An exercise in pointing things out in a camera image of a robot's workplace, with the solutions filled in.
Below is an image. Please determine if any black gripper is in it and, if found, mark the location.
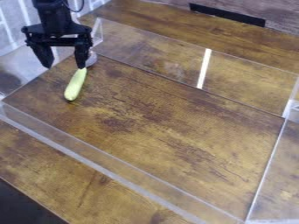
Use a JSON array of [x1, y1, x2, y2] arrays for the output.
[[22, 0, 93, 69]]

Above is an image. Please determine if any green handled metal spoon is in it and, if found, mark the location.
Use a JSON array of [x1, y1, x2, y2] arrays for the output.
[[65, 51, 98, 102]]

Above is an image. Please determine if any black strip on table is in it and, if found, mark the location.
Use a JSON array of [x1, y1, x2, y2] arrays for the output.
[[190, 3, 268, 27]]

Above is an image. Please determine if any black cable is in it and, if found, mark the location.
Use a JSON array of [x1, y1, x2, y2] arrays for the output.
[[63, 0, 87, 14]]

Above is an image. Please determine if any clear acrylic enclosure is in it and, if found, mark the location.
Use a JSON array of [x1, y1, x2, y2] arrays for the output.
[[0, 18, 299, 224]]

